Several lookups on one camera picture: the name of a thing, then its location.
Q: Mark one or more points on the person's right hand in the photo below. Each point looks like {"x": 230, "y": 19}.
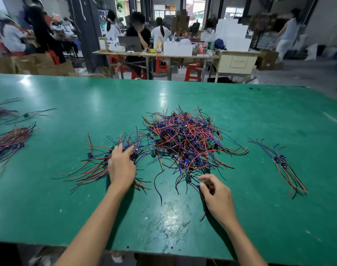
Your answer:
{"x": 219, "y": 202}

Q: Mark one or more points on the person's left hand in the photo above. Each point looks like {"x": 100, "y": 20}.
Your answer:
{"x": 122, "y": 169}

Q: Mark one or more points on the person's right forearm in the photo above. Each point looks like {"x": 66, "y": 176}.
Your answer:
{"x": 243, "y": 246}

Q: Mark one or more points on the person's left forearm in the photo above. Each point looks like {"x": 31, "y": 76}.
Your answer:
{"x": 94, "y": 232}

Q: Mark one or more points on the red plastic stool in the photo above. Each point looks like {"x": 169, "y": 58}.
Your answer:
{"x": 162, "y": 66}
{"x": 117, "y": 62}
{"x": 193, "y": 72}

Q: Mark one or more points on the long wooden work table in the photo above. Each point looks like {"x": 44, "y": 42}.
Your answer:
{"x": 157, "y": 53}

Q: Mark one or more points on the grey laptop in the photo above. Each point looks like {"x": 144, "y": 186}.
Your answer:
{"x": 130, "y": 43}

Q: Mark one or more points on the row of white containers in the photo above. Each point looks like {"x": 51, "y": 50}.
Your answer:
{"x": 178, "y": 48}

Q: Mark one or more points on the row of cardboard boxes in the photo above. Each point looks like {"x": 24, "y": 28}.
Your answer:
{"x": 35, "y": 66}

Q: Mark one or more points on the cream cabinet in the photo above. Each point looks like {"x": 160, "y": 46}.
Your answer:
{"x": 236, "y": 63}

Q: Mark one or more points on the dark pillar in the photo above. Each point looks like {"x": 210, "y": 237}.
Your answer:
{"x": 88, "y": 30}

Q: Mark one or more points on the brown cardboard box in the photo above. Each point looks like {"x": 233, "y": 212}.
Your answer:
{"x": 267, "y": 59}

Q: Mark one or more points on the dark blue bag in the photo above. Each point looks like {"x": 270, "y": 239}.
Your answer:
{"x": 220, "y": 43}

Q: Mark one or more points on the stack of white boxes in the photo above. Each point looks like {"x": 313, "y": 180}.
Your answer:
{"x": 232, "y": 34}

